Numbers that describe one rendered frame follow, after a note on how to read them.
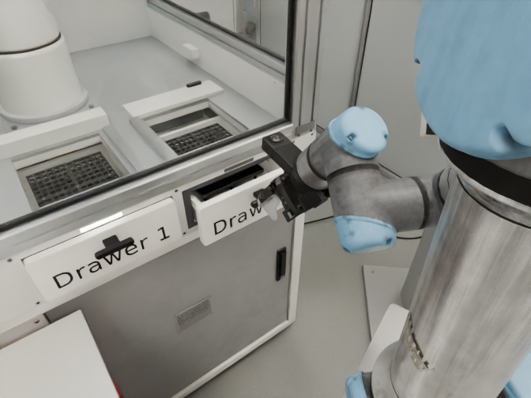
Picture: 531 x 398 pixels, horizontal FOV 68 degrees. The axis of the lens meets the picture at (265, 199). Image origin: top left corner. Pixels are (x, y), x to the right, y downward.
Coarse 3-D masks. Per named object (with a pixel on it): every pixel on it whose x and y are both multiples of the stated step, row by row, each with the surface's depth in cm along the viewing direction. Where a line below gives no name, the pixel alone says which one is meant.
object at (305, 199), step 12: (276, 180) 71; (288, 180) 70; (300, 180) 64; (276, 192) 72; (288, 192) 70; (300, 192) 69; (312, 192) 65; (288, 204) 70; (300, 204) 70; (312, 204) 67; (288, 216) 73
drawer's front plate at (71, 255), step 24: (144, 216) 78; (168, 216) 82; (72, 240) 72; (96, 240) 74; (120, 240) 78; (144, 240) 81; (168, 240) 86; (24, 264) 68; (48, 264) 71; (72, 264) 74; (96, 264) 77; (120, 264) 81; (48, 288) 74; (72, 288) 77
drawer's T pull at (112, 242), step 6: (108, 240) 75; (114, 240) 75; (126, 240) 75; (132, 240) 75; (108, 246) 73; (114, 246) 73; (120, 246) 74; (126, 246) 75; (96, 252) 72; (102, 252) 72; (108, 252) 73; (114, 252) 74; (96, 258) 72
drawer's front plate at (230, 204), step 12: (252, 180) 86; (264, 180) 86; (228, 192) 83; (240, 192) 83; (252, 192) 86; (204, 204) 80; (216, 204) 81; (228, 204) 83; (240, 204) 85; (204, 216) 80; (216, 216) 83; (228, 216) 85; (240, 216) 88; (252, 216) 90; (204, 228) 82; (228, 228) 87; (204, 240) 84; (216, 240) 87
